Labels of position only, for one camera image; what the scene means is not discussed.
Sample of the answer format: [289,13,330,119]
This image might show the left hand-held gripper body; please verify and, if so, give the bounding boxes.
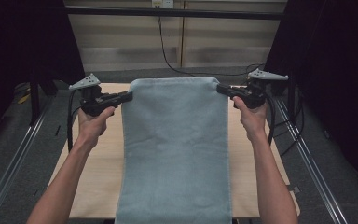
[68,73,119,118]

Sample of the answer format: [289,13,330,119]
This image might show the light blue towel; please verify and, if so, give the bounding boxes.
[115,77,233,224]

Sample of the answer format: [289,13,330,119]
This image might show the right hand-held gripper black cable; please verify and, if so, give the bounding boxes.
[262,91,277,147]

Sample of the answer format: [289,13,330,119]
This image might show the left hand-held gripper black cable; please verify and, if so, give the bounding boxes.
[66,89,86,154]

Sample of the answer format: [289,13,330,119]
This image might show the hand-held gripper black cable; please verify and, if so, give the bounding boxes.
[262,91,277,147]
[66,89,86,154]

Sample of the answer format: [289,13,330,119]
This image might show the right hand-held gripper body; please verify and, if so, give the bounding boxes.
[237,68,289,110]

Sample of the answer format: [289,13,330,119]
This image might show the white wall socket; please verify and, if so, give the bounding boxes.
[151,0,175,9]

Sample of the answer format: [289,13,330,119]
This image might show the yellow floor object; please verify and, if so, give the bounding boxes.
[17,92,32,105]

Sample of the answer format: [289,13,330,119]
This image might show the person's right hand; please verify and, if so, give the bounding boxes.
[232,95,269,141]

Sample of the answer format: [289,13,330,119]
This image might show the black horizontal frame bar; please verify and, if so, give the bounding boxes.
[64,7,286,21]

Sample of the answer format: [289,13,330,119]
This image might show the black metal stand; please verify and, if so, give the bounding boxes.
[270,78,296,123]
[28,70,59,127]

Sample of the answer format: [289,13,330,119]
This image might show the dark curtain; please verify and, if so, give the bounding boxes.
[0,0,88,153]
[260,0,358,195]

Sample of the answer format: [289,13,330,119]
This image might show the person's left hand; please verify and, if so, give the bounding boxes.
[76,105,117,149]

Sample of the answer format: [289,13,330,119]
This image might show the black floor cables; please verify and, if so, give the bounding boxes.
[273,89,306,158]

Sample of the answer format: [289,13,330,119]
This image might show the metal floor rail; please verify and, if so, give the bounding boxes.
[0,101,54,224]
[274,97,350,224]

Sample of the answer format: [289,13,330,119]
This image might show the black wall cable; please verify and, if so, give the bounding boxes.
[157,15,266,78]

